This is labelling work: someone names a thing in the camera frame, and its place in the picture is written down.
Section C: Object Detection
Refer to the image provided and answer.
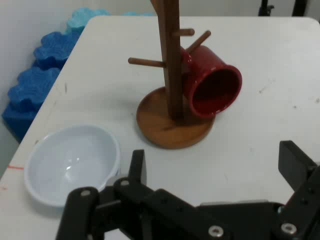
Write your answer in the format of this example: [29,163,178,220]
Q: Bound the dark blue foam block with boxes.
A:
[1,30,81,144]

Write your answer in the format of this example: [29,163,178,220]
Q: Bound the white and blue bowl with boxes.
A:
[23,124,122,208]

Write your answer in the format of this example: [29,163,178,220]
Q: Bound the black tripod stand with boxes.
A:
[258,0,314,18]

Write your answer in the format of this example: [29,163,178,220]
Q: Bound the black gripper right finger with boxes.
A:
[272,140,320,240]

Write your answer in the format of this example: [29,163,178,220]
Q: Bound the red ceramic mug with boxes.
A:
[180,44,243,119]

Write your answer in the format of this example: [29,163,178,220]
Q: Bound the brown wooden mug tree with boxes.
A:
[127,0,216,150]

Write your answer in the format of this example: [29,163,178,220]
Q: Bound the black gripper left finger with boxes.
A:
[56,149,161,240]

